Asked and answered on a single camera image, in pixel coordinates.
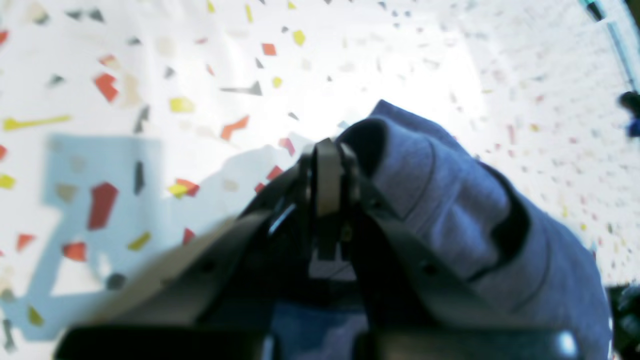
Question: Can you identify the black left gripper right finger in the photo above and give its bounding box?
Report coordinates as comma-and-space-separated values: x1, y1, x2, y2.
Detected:
314, 138, 581, 360

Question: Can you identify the blue-grey T-shirt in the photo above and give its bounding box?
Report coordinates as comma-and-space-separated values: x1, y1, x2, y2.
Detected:
272, 99, 613, 360

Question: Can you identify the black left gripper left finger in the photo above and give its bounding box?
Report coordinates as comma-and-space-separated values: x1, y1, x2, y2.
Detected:
55, 150, 316, 360

